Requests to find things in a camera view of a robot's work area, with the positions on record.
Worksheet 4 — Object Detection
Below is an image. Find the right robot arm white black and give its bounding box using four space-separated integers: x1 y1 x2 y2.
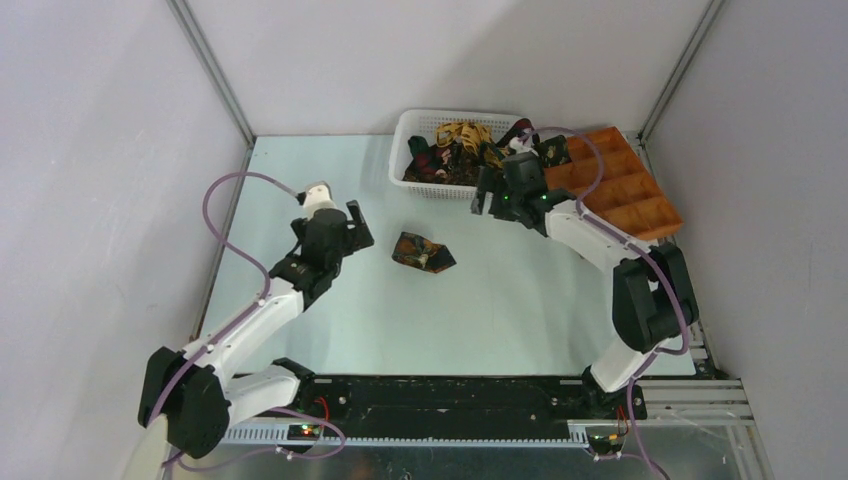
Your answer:
471 152 699 418

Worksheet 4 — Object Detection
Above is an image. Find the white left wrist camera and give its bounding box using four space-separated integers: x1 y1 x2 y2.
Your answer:
298 181 337 217

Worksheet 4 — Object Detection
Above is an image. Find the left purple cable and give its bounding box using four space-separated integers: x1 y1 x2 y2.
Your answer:
145 171 347 475

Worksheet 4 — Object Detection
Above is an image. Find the red navy striped tie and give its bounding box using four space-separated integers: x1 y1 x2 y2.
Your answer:
496 118 540 155

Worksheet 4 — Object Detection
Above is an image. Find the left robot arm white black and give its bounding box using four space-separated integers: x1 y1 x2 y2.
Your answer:
137 200 374 459

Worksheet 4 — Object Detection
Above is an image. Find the brown dark patterned tie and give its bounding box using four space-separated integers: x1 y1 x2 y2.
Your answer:
402 148 481 186

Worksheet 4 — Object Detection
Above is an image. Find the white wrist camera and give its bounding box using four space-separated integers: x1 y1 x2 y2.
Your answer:
298 181 337 217
508 131 538 156

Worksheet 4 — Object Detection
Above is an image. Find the rolled dark patterned tie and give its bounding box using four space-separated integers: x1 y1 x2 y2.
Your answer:
533 135 572 169

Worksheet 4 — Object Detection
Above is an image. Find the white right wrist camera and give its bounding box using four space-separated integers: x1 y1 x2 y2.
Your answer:
508 131 538 156

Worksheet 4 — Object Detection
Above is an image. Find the dark floral patterned tie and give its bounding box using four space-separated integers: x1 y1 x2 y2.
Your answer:
391 231 457 274

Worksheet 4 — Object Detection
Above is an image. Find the orange compartment tray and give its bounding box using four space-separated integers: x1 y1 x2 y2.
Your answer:
545 127 684 241

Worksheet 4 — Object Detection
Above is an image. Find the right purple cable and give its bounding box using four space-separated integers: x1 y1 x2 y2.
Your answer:
523 127 694 480

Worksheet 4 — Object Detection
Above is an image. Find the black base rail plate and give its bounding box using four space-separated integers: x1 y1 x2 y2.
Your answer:
286 375 647 441

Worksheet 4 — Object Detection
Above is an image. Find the purple cable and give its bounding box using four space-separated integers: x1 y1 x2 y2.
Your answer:
145 171 347 475
523 127 694 480

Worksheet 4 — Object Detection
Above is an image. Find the white plastic mesh basket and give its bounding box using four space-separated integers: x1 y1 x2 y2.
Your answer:
388 109 533 199

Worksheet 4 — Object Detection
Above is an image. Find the green navy plaid tie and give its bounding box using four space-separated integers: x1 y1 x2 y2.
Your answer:
402 136 505 186

